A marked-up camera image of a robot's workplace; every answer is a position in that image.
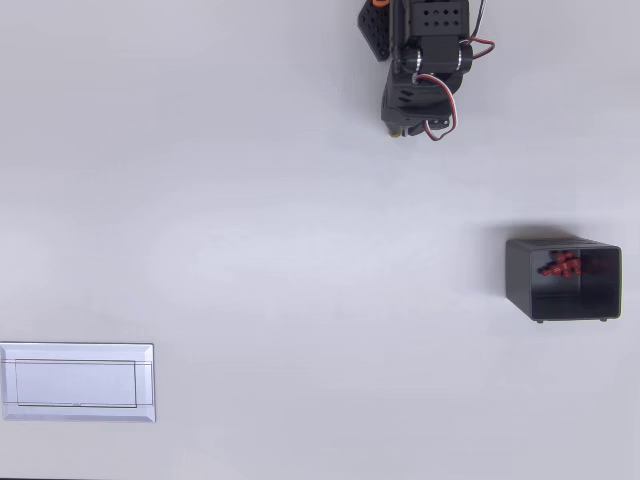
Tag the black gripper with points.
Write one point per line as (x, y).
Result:
(409, 127)

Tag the black robot base orange clamps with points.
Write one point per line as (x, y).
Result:
(374, 30)

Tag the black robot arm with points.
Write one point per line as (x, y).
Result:
(440, 30)

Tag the black plastic box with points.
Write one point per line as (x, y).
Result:
(555, 295)

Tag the white rectangular cover plate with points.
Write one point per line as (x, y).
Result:
(75, 382)

